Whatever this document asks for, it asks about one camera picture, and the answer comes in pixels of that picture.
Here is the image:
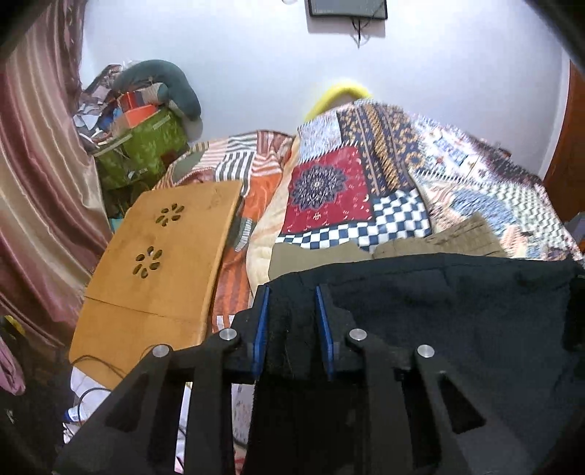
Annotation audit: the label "orange box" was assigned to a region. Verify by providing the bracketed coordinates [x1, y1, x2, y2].
[121, 91, 161, 131]

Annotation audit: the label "black pants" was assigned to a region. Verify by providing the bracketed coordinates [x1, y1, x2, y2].
[244, 253, 585, 475]

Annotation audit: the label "patterned cloth pile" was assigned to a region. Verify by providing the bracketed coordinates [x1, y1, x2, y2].
[73, 64, 126, 151]

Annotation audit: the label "patchwork quilt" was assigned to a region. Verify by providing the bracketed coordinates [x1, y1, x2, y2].
[274, 100, 585, 263]

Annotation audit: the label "brown wooden door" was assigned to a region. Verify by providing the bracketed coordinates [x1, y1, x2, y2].
[541, 59, 585, 252]

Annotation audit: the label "green fabric bag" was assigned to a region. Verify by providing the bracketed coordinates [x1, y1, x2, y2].
[94, 107, 190, 190]

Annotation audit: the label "orange striped bedsheet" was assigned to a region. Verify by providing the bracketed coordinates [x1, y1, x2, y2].
[155, 130, 298, 339]

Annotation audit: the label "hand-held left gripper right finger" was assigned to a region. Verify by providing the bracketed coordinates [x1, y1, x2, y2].
[316, 285, 535, 475]

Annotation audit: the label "striped pink curtain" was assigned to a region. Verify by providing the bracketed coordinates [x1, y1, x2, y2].
[0, 0, 113, 361]

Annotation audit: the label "yellow pillow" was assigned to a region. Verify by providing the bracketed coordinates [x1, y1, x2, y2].
[305, 80, 373, 122]

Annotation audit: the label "khaki pants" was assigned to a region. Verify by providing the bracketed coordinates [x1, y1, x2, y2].
[267, 212, 508, 279]

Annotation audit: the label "small wall screen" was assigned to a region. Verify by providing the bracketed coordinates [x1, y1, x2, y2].
[306, 0, 388, 20]

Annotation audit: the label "white cloth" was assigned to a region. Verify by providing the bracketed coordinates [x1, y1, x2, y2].
[68, 365, 124, 430]

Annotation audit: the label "wooden lap desk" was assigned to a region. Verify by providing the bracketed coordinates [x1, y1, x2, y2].
[68, 179, 244, 389]

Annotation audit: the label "grey-green bolster pillow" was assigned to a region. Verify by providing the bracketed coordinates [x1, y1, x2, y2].
[113, 59, 203, 120]

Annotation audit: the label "pink cloth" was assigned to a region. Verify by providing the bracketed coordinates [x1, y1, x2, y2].
[0, 338, 27, 396]

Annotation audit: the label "black screen cable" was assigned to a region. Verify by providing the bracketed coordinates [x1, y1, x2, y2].
[350, 18, 372, 49]

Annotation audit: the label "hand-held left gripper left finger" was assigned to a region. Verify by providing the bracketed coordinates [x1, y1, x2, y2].
[52, 285, 270, 475]

